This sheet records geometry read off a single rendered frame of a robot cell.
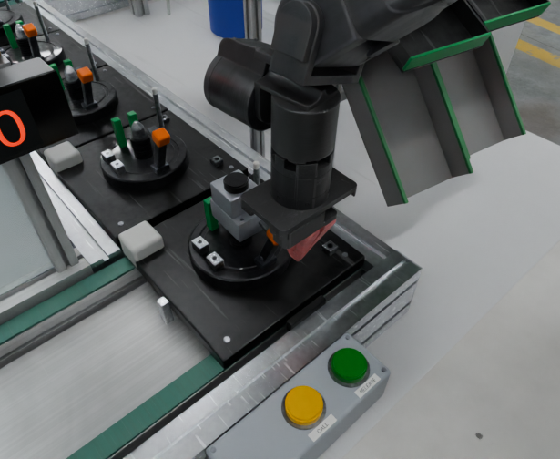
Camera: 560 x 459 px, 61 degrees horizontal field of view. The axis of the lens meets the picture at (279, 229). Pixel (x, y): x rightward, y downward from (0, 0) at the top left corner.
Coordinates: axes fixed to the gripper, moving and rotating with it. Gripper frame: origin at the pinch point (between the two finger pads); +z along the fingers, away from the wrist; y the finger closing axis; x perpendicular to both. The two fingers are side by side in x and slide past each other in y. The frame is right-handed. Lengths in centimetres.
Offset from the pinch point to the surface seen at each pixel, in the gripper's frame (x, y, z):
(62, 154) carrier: -45.2, 9.3, 7.8
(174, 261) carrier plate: -15.2, 7.6, 9.3
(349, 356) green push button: 10.0, 0.6, 8.6
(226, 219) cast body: -10.5, 1.8, 1.5
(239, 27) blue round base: -84, -57, 18
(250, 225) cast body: -7.8, 0.1, 1.6
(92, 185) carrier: -37.2, 8.5, 9.7
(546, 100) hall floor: -55, -259, 105
